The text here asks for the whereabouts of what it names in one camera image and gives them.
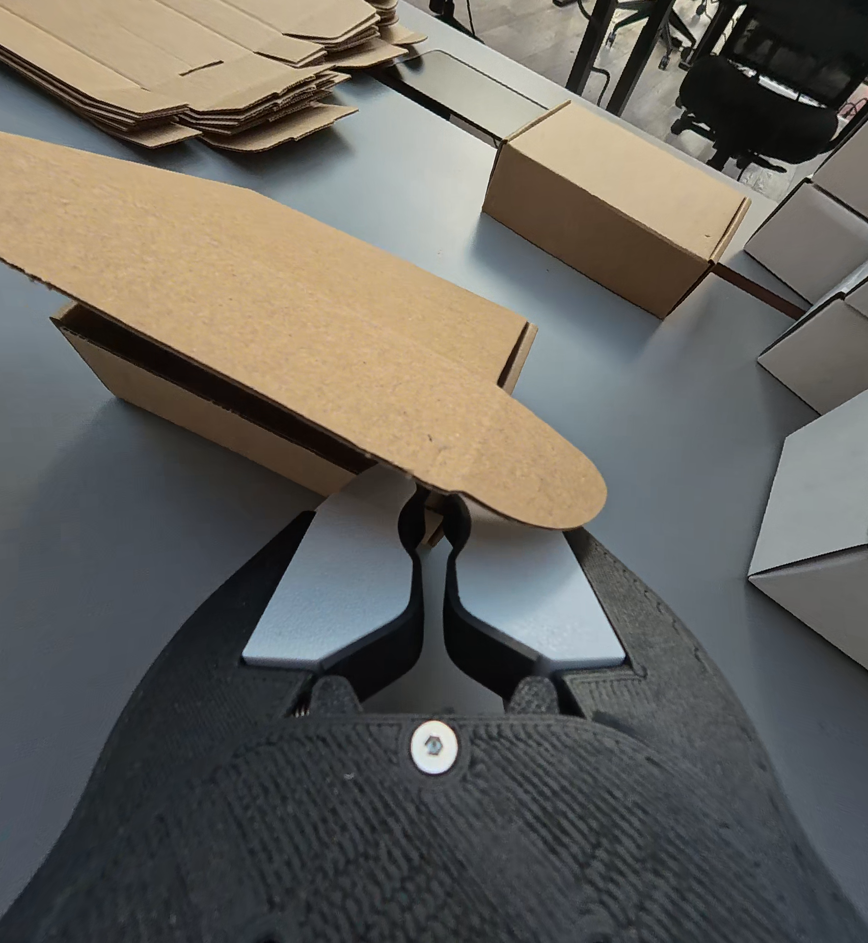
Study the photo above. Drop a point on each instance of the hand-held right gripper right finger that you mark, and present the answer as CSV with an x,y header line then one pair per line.
x,y
544,597

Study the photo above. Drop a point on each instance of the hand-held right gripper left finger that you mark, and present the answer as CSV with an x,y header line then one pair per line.
x,y
338,582

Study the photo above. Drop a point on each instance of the brown cardboard box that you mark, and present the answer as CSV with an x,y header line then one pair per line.
x,y
611,199
257,309

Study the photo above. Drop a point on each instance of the closed brown cardboard box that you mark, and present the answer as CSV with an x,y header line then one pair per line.
x,y
611,199

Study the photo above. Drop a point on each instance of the pile of white boxes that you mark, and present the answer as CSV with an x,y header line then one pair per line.
x,y
832,479

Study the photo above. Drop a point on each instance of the black office chair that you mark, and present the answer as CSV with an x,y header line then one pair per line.
x,y
758,110

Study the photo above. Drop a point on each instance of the stack of flat cardboard sheets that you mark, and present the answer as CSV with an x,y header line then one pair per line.
x,y
147,66

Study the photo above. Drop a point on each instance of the black-legged wooden desk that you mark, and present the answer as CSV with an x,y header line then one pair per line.
x,y
618,51

